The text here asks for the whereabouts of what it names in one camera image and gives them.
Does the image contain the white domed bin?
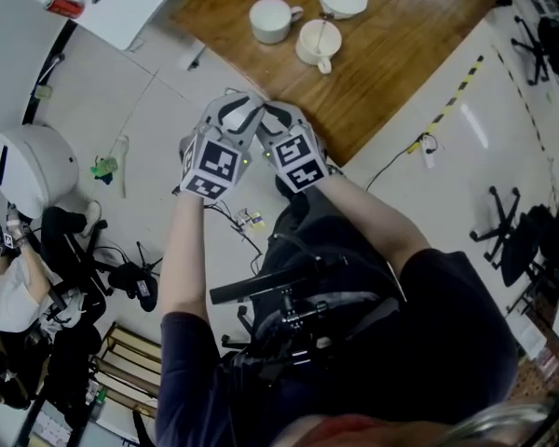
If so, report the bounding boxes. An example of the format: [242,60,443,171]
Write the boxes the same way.
[0,124,80,221]

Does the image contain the thin black floor cable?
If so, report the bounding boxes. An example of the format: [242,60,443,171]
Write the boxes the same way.
[203,200,265,275]

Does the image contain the person's right forearm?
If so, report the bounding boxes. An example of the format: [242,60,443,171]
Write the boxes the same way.
[302,173,432,272]

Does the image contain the red drink can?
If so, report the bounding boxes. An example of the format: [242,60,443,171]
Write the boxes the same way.
[45,0,86,20]

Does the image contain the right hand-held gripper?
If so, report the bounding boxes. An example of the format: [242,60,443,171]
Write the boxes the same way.
[255,102,331,194]

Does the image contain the white desk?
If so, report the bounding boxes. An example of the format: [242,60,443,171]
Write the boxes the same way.
[13,0,198,51]

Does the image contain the person's black trousers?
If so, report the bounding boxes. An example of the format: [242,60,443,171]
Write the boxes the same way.
[255,186,402,306]

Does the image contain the person's dark shirt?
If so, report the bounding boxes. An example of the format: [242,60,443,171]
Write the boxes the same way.
[155,248,519,447]

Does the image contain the white cup with spoon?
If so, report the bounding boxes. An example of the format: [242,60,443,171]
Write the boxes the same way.
[295,19,343,75]

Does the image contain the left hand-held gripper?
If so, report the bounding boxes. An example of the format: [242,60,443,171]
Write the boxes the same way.
[179,91,265,202]

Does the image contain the black chest camera rig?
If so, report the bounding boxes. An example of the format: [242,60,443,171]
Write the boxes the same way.
[209,257,402,384]

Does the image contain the black power cable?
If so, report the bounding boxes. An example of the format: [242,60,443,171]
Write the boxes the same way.
[364,132,426,191]

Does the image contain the metal spoon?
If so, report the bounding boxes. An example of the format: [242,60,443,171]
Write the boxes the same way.
[314,11,336,56]

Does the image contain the person's left forearm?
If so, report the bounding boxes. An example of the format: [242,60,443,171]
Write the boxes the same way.
[160,192,216,325]

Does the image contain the small paper trash wrappers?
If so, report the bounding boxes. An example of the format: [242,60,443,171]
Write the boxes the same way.
[235,208,265,232]

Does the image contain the black office chair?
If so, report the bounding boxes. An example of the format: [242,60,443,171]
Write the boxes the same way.
[510,14,559,95]
[469,185,559,289]

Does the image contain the white power strip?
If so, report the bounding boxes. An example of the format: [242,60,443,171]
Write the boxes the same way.
[418,132,440,169]

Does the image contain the green trash piece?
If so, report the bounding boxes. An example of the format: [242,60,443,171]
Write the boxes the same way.
[90,156,119,185]

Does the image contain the wooden crate shelf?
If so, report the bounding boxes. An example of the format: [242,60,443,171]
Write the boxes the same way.
[90,322,164,419]

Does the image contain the yellow black hazard tape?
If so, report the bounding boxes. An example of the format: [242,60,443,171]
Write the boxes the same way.
[427,55,485,135]

